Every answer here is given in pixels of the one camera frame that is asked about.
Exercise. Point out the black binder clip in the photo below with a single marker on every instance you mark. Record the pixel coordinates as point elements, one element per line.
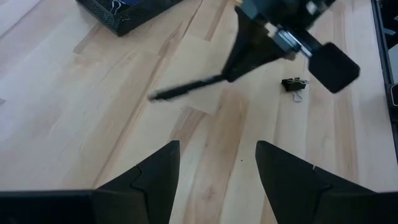
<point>292,84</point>

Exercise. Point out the black pen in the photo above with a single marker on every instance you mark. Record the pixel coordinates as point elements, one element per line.
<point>183,90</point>

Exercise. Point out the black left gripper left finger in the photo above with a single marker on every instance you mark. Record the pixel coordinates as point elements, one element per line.
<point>155,186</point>

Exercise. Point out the black mesh desk organizer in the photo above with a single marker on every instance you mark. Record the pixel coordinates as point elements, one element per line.
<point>124,26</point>

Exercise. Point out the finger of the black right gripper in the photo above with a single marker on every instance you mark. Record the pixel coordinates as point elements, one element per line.
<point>248,53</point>
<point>334,68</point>

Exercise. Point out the blue binder clip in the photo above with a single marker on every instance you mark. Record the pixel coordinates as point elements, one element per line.
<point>132,2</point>

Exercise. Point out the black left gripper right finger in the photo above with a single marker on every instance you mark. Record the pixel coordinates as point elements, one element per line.
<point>289,186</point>

